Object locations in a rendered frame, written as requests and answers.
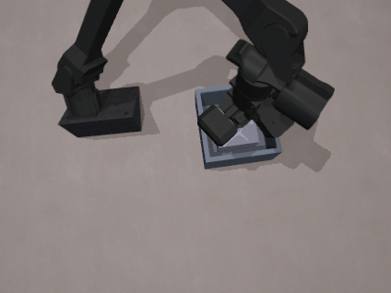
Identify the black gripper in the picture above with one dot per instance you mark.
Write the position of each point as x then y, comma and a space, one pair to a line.
217, 125

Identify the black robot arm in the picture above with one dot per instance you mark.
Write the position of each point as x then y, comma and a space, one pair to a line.
276, 29

